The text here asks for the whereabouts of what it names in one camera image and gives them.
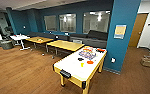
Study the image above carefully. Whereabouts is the brown wooden door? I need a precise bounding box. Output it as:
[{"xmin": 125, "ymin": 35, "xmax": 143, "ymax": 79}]
[{"xmin": 128, "ymin": 12, "xmax": 149, "ymax": 48}]

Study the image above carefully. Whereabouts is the interior glass window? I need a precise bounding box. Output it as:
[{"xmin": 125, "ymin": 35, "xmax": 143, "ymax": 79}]
[
  {"xmin": 82, "ymin": 9, "xmax": 112, "ymax": 35},
  {"xmin": 58, "ymin": 13, "xmax": 78, "ymax": 34},
  {"xmin": 43, "ymin": 14, "xmax": 58, "ymax": 33}
]

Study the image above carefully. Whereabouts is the yellow notice on blue pillar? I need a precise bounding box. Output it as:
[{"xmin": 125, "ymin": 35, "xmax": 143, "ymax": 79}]
[{"xmin": 113, "ymin": 24, "xmax": 128, "ymax": 40}]

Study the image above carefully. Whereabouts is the small white table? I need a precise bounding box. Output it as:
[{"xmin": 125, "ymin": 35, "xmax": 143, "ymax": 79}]
[{"xmin": 9, "ymin": 33, "xmax": 31, "ymax": 52}]

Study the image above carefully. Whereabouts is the grey beanbag chair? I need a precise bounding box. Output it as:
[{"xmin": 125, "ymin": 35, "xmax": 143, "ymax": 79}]
[{"xmin": 0, "ymin": 37, "xmax": 15, "ymax": 51}]

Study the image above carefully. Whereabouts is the white outlet on blue pillar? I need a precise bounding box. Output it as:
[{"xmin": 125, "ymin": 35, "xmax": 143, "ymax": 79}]
[{"xmin": 110, "ymin": 57, "xmax": 117, "ymax": 64}]

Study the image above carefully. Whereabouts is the yellow air hockey gaming table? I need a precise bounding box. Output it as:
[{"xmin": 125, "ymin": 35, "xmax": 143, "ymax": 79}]
[{"xmin": 52, "ymin": 45, "xmax": 108, "ymax": 94}]

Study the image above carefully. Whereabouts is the dark grey sofa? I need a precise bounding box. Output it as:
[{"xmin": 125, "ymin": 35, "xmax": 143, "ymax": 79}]
[{"xmin": 25, "ymin": 29, "xmax": 109, "ymax": 50}]

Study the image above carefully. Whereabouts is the red bowl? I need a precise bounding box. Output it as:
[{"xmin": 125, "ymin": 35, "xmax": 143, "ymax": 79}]
[{"xmin": 96, "ymin": 48, "xmax": 106, "ymax": 53}]

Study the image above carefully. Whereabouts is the yellow wooden table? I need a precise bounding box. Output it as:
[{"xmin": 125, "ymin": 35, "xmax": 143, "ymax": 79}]
[
  {"xmin": 25, "ymin": 36, "xmax": 55, "ymax": 50},
  {"xmin": 45, "ymin": 39, "xmax": 86, "ymax": 59}
]

